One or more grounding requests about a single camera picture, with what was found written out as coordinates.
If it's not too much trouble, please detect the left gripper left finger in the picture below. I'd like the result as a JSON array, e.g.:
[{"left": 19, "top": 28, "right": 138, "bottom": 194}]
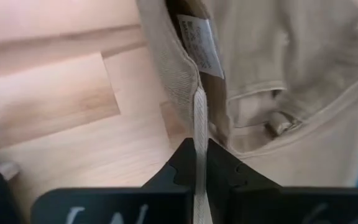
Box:
[{"left": 31, "top": 138, "right": 197, "bottom": 224}]

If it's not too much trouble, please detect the tan cotton hat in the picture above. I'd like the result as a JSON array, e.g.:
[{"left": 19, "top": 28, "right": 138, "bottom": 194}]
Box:
[{"left": 135, "top": 0, "right": 358, "bottom": 224}]

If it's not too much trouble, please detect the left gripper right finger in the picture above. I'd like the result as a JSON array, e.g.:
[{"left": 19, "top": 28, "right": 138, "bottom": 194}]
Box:
[{"left": 206, "top": 138, "right": 358, "bottom": 224}]

